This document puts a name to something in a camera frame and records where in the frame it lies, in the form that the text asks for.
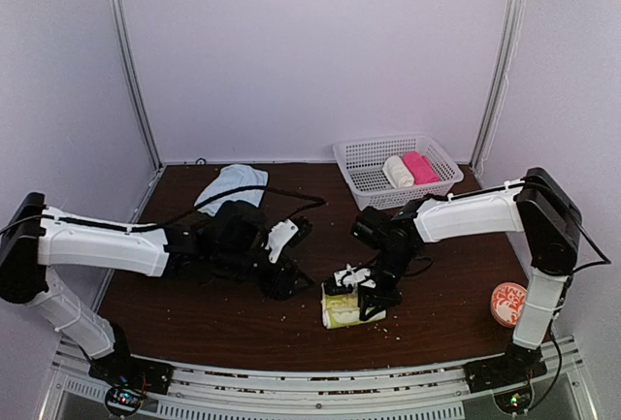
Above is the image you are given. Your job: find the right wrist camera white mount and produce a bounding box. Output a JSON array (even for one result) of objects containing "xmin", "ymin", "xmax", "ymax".
[{"xmin": 323, "ymin": 265, "xmax": 376, "ymax": 296}]

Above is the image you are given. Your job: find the green patterned towel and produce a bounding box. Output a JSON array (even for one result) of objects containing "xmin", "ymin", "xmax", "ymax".
[{"xmin": 321, "ymin": 283, "xmax": 387, "ymax": 330}]

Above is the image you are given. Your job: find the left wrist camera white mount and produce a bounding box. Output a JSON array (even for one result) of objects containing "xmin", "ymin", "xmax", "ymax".
[{"xmin": 264, "ymin": 216, "xmax": 312, "ymax": 264}]

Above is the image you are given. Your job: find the aluminium frame post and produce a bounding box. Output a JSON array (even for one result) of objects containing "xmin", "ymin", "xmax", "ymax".
[
  {"xmin": 470, "ymin": 0, "xmax": 524, "ymax": 177},
  {"xmin": 109, "ymin": 0, "xmax": 163, "ymax": 171}
]

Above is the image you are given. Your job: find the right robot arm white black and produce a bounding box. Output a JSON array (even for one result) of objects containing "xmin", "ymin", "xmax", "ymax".
[{"xmin": 352, "ymin": 168, "xmax": 587, "ymax": 383}]

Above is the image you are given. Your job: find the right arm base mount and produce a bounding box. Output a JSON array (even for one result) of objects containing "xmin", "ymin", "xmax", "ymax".
[{"xmin": 463, "ymin": 342, "xmax": 547, "ymax": 393}]

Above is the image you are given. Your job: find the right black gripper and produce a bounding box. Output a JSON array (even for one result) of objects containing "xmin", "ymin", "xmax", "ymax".
[{"xmin": 358, "ymin": 248, "xmax": 416, "ymax": 321}]

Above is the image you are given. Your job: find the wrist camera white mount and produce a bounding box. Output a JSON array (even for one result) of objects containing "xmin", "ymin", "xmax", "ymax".
[
  {"xmin": 264, "ymin": 216, "xmax": 312, "ymax": 264},
  {"xmin": 323, "ymin": 265, "xmax": 376, "ymax": 296}
]

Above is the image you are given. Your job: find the rolled pink towel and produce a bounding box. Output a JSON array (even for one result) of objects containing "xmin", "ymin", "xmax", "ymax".
[{"xmin": 402, "ymin": 152, "xmax": 440, "ymax": 185}]

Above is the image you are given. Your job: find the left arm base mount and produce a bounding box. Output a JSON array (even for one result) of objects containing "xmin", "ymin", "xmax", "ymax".
[{"xmin": 88, "ymin": 337, "xmax": 174, "ymax": 395}]

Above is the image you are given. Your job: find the light blue towel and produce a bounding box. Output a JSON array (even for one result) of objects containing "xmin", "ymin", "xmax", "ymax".
[{"xmin": 194, "ymin": 164, "xmax": 269, "ymax": 216}]

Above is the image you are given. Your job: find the right aluminium frame post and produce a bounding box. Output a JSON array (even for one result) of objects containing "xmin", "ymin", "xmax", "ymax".
[{"xmin": 470, "ymin": 0, "xmax": 524, "ymax": 177}]

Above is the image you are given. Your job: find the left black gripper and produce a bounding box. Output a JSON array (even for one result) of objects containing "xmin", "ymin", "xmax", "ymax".
[{"xmin": 212, "ymin": 246, "xmax": 314, "ymax": 302}]

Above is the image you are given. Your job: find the rolled white towel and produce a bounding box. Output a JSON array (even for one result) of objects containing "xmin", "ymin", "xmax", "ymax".
[{"xmin": 382, "ymin": 155, "xmax": 414, "ymax": 189}]

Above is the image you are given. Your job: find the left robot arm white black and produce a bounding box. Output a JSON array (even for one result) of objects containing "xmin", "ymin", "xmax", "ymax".
[{"xmin": 1, "ymin": 193, "xmax": 314, "ymax": 385}]

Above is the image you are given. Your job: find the left aluminium frame post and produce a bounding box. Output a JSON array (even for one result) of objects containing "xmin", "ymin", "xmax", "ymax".
[{"xmin": 109, "ymin": 0, "xmax": 163, "ymax": 171}]

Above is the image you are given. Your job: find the white plastic basket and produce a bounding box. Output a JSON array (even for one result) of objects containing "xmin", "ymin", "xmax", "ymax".
[{"xmin": 333, "ymin": 135, "xmax": 464, "ymax": 210}]

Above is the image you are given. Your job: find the red patterned bowl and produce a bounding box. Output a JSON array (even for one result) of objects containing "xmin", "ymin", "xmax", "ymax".
[{"xmin": 490, "ymin": 282, "xmax": 528, "ymax": 328}]

